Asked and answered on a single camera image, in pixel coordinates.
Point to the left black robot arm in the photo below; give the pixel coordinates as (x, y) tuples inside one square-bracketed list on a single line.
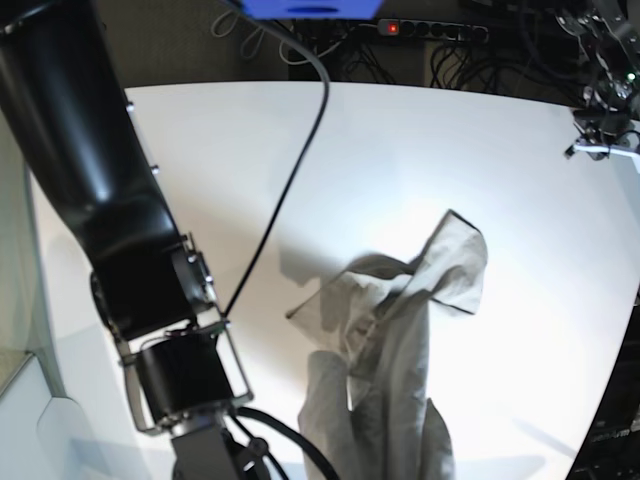
[(608, 36)]

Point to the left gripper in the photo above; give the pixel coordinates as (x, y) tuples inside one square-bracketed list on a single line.
[(604, 134)]

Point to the blue plastic bin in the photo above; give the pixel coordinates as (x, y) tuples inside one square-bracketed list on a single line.
[(312, 9)]

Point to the beige t-shirt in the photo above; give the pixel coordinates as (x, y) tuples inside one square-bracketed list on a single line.
[(366, 408)]

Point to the black power strip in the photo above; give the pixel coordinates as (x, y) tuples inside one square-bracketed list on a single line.
[(427, 30)]

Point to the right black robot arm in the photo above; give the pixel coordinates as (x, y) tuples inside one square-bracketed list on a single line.
[(150, 284)]

